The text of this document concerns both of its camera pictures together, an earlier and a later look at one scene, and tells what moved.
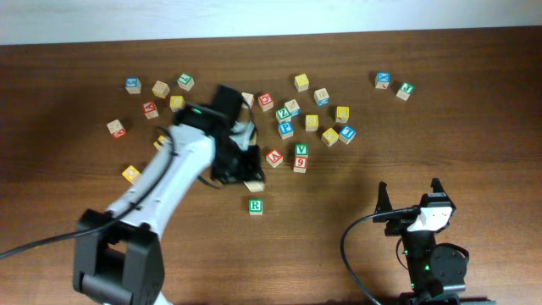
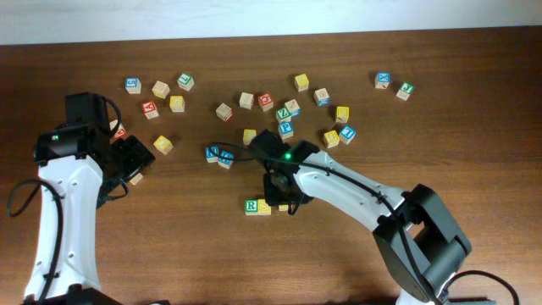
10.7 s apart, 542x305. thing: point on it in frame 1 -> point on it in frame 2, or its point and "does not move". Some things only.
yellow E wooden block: x=329 y=136 does not move
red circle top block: x=265 y=102 does not move
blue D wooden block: x=322 y=97 does not move
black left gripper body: x=235 y=162 -> x=132 y=158
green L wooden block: x=185 y=81 does not move
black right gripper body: x=398 y=227 -> x=273 y=192
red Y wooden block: x=150 y=110 does not move
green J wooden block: x=405 y=91 does not move
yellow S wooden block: x=312 y=122 -> x=262 y=207
